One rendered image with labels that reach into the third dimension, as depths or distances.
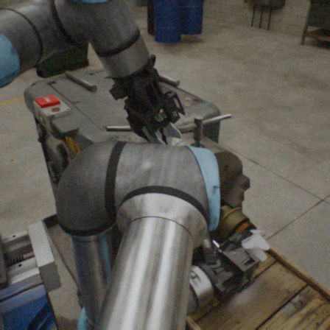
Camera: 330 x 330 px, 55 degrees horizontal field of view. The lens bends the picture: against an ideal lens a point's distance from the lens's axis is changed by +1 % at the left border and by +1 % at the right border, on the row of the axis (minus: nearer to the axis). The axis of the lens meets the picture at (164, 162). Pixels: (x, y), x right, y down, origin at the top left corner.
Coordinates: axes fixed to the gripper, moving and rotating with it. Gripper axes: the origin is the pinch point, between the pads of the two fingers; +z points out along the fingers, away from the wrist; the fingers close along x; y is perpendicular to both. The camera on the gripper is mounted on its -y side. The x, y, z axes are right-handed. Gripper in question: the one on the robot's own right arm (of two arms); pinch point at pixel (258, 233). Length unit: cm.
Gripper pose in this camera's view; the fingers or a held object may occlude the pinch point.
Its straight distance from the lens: 82.9
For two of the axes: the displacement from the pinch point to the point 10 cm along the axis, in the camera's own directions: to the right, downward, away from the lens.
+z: 8.1, -3.2, 4.9
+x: 0.0, -8.4, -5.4
